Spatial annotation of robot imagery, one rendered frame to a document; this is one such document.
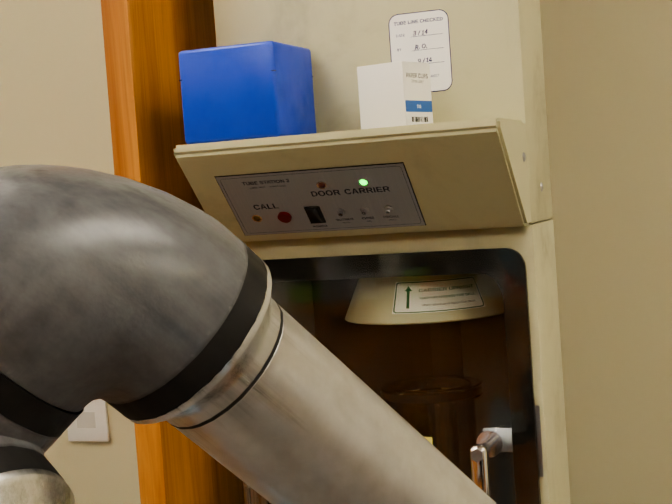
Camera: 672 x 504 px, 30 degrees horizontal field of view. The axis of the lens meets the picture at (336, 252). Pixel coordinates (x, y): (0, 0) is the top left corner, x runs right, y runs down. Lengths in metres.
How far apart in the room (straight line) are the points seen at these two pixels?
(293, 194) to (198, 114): 0.12
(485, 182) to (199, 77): 0.29
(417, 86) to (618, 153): 0.51
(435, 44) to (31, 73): 0.87
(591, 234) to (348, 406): 1.08
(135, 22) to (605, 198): 0.67
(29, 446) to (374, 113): 0.70
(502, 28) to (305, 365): 0.70
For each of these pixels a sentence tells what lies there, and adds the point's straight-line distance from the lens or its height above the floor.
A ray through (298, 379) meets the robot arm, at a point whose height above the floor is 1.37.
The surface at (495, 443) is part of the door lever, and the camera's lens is 1.24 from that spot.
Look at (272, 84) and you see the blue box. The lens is 1.18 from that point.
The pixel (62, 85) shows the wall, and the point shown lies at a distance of 1.93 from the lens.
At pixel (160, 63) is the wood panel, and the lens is 1.32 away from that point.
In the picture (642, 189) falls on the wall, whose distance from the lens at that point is 1.64.
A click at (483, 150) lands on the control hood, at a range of 1.13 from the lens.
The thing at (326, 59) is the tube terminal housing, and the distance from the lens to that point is 1.28.
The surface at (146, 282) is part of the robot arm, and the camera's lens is 0.52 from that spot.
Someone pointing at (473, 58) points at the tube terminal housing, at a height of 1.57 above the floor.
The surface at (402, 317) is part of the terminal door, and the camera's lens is 1.25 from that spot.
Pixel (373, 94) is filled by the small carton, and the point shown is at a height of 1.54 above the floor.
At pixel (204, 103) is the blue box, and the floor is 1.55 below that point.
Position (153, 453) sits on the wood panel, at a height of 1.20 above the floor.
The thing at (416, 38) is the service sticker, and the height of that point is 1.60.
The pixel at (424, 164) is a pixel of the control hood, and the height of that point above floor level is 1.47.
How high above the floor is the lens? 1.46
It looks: 3 degrees down
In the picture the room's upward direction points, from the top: 4 degrees counter-clockwise
